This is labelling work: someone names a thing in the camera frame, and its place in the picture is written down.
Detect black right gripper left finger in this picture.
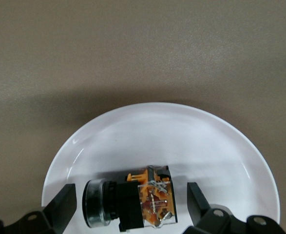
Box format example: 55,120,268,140
0,183,77,234

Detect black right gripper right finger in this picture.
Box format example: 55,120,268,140
183,182,286,234

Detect orange push button switch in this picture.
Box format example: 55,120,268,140
81,165,178,232

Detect pink round plate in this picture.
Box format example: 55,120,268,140
41,102,281,234

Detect brown table mat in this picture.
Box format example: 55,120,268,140
0,0,286,234

